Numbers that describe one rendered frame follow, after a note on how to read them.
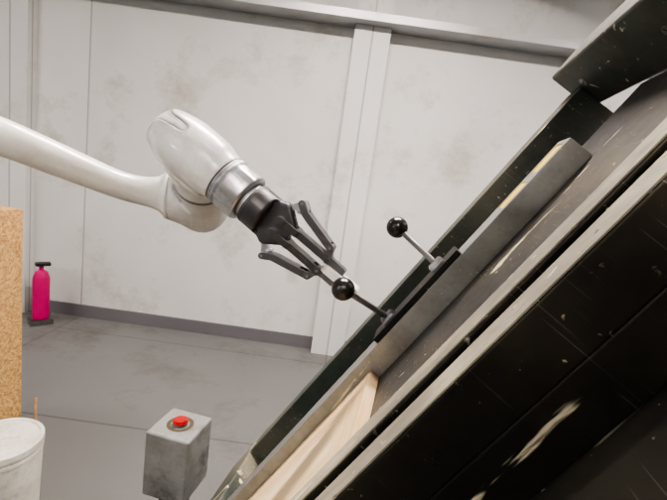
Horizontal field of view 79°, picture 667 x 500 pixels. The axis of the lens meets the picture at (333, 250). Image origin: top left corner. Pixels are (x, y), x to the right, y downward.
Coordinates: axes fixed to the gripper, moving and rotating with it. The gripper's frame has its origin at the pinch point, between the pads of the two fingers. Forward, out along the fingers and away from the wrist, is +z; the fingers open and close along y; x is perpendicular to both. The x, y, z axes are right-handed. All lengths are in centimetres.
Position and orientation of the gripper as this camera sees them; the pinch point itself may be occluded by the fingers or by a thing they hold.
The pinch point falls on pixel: (340, 279)
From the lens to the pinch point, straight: 67.9
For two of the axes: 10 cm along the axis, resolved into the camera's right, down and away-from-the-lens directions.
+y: -6.2, 7.5, 2.4
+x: -2.1, 1.4, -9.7
